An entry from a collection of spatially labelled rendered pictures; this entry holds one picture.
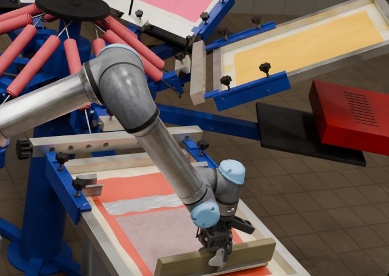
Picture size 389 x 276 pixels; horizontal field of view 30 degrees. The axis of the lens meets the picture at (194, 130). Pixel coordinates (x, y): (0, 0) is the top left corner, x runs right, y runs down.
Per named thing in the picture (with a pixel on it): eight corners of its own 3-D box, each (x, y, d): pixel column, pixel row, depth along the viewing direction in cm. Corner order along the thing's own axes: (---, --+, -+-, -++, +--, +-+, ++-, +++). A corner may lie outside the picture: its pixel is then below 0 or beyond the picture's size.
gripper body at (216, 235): (194, 238, 215) (201, 205, 209) (219, 233, 219) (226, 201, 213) (207, 254, 209) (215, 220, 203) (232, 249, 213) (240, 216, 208)
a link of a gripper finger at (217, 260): (204, 274, 216) (206, 246, 212) (220, 270, 219) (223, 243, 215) (209, 279, 213) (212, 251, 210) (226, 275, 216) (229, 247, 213)
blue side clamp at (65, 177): (89, 223, 234) (92, 205, 230) (74, 225, 231) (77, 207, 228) (58, 173, 255) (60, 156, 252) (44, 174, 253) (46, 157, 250)
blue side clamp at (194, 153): (232, 202, 262) (237, 186, 259) (221, 204, 259) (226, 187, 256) (193, 158, 284) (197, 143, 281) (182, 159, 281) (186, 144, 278)
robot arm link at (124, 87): (135, 74, 163) (233, 219, 188) (131, 55, 172) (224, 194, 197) (91, 100, 164) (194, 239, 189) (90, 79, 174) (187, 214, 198)
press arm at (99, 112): (123, 142, 274) (125, 130, 272) (109, 143, 271) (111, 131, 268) (106, 119, 286) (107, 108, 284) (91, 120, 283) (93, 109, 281)
